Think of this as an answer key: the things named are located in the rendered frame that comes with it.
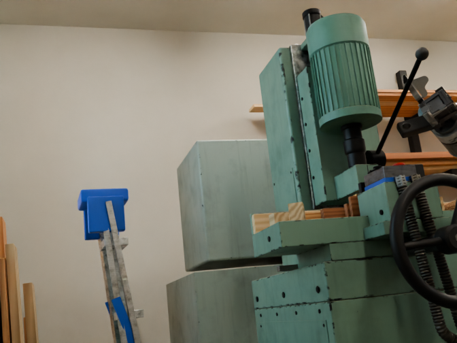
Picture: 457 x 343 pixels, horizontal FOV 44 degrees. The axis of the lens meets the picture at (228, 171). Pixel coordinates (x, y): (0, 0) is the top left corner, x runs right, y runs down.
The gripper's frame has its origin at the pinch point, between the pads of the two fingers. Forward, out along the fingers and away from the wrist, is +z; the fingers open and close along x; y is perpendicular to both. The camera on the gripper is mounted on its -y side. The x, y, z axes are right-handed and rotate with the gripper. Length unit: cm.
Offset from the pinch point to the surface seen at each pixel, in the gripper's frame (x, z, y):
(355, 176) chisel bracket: 13.9, 1.0, -23.0
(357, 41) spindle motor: -18.1, 10.2, -4.3
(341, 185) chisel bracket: 10.3, -4.1, -29.3
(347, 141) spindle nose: 3.2, 1.8, -20.7
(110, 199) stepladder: -18, 18, -98
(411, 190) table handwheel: 37.3, 19.8, -8.0
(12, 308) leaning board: -5, 16, -155
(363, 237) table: 35.5, 9.0, -25.0
